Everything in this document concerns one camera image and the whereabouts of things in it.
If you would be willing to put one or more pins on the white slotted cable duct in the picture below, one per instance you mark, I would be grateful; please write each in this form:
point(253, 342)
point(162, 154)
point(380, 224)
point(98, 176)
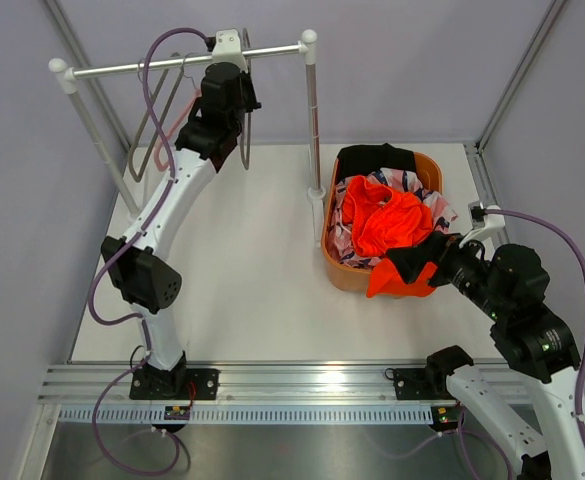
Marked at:
point(250, 415)

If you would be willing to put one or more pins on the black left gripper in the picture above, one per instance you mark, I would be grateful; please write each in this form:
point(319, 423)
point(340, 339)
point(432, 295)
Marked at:
point(243, 80)

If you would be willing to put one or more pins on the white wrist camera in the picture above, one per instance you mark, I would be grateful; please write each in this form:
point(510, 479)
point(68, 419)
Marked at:
point(228, 48)
point(485, 221)

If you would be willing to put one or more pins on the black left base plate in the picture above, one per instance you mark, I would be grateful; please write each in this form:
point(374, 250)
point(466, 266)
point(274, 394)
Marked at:
point(180, 384)

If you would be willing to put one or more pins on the pink patterned shorts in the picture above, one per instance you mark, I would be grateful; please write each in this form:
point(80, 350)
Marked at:
point(443, 215)

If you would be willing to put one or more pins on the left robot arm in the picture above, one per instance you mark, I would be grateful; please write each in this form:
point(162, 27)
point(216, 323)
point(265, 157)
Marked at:
point(138, 261)

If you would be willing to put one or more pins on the aluminium mounting rail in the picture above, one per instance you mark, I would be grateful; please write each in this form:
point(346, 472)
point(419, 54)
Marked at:
point(243, 383)

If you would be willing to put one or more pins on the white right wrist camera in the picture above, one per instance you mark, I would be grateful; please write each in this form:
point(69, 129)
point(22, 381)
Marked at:
point(485, 221)

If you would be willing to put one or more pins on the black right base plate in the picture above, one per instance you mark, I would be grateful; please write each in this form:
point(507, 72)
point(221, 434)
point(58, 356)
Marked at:
point(411, 384)

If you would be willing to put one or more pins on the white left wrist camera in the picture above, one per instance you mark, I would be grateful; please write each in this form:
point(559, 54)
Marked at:
point(228, 48)

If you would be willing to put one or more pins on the white silver clothes rack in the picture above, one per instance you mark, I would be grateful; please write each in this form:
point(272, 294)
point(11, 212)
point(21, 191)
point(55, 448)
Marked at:
point(68, 77)

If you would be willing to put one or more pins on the brown clothes hanger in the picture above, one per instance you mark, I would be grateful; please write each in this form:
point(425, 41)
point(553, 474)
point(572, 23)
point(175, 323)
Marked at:
point(245, 139)

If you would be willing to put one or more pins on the aluminium cage frame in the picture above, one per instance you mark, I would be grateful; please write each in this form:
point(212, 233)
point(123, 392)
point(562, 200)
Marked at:
point(517, 75)

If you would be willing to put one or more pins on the pink clothes hanger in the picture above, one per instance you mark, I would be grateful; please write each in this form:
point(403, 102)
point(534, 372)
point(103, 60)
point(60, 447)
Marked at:
point(160, 164)

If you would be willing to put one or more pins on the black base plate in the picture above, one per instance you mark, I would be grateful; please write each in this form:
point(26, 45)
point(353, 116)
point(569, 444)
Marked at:
point(411, 384)
point(180, 384)

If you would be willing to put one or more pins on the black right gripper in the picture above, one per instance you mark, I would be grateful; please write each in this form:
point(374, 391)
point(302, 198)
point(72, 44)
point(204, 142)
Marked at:
point(441, 249)

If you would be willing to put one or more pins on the orange plastic basket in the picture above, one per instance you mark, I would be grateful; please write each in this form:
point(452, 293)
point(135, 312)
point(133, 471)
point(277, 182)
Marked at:
point(356, 280)

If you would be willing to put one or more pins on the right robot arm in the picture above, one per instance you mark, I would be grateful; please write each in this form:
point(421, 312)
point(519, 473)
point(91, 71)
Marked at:
point(536, 344)

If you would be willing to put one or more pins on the orange shorts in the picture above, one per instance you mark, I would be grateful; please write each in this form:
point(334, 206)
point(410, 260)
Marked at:
point(381, 219)

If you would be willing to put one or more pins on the black shorts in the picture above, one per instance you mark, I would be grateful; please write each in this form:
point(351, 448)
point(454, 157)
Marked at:
point(365, 159)

